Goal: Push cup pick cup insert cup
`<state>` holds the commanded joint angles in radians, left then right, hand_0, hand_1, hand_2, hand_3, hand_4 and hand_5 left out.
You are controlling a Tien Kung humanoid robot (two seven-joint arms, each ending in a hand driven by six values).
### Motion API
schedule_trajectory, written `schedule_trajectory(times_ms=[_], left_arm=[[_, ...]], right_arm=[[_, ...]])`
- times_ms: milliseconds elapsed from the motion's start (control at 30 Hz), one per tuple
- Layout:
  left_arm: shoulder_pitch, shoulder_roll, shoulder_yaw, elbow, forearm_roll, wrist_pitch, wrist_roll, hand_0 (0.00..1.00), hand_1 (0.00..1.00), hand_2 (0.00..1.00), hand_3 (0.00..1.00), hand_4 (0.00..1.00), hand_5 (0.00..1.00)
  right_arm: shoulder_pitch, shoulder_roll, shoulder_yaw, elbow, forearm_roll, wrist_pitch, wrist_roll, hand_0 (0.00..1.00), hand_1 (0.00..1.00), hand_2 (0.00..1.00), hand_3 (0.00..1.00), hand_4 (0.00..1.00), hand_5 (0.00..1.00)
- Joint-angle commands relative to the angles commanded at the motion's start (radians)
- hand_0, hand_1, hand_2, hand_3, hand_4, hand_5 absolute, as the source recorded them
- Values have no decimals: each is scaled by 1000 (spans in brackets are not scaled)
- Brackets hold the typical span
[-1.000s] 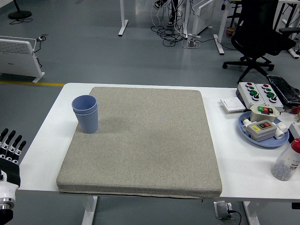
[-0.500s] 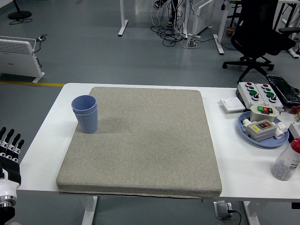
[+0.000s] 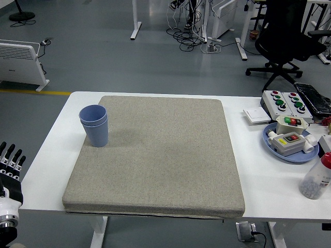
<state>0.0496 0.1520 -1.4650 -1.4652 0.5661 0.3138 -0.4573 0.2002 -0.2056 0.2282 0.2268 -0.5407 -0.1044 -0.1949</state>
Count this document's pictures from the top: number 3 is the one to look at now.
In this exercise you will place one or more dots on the black white sneaker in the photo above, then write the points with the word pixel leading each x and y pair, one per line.
pixel 188 25
pixel 175 3

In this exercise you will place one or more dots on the small brown cup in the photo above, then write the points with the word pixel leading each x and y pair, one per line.
pixel 254 34

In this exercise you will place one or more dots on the silver floor socket box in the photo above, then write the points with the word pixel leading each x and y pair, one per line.
pixel 244 231

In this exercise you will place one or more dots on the white push-button control box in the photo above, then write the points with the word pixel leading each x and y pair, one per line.
pixel 270 103
pixel 305 113

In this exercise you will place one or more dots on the grey two-button switch box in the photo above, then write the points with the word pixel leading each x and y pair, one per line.
pixel 289 147

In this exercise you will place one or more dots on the wide white panel heater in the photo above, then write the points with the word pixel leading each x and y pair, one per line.
pixel 15 64

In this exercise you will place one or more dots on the blue ribbed plastic cup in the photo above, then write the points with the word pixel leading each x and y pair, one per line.
pixel 93 113
pixel 97 137

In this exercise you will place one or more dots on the black wrapped keyboard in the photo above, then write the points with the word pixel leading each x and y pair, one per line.
pixel 314 98

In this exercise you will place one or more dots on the cream three-button switch box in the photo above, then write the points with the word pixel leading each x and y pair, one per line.
pixel 284 126

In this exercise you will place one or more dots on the blue round plate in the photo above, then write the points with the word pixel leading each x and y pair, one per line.
pixel 297 157

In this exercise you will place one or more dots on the white table leg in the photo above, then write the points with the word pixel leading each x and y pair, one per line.
pixel 97 232
pixel 278 235

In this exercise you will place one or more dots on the grey floor outlet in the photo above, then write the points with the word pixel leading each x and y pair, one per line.
pixel 47 40

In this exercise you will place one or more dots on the white wall switch plate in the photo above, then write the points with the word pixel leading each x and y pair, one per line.
pixel 256 115

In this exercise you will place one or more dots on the clear bottle with red cap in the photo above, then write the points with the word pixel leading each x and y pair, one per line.
pixel 315 178

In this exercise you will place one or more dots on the black fan stand base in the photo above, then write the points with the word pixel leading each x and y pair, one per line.
pixel 22 16

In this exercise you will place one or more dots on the narrow white panel heater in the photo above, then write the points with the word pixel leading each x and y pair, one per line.
pixel 225 15

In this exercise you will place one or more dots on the black office chair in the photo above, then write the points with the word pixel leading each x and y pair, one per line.
pixel 284 25

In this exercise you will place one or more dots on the white power strip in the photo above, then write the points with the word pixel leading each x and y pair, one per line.
pixel 212 48

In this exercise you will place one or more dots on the white desk leg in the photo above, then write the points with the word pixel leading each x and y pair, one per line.
pixel 324 58
pixel 204 25
pixel 135 28
pixel 241 49

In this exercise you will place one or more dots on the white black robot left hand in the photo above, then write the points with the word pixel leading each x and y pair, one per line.
pixel 10 191

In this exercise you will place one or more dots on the small white plug fitting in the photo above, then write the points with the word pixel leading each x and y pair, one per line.
pixel 271 135

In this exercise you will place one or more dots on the grey-brown foam mat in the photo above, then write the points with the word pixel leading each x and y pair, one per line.
pixel 168 155

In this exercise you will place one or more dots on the white pipe fitting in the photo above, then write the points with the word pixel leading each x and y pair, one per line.
pixel 309 146

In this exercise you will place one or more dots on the black table height controller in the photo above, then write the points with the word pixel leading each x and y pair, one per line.
pixel 326 226

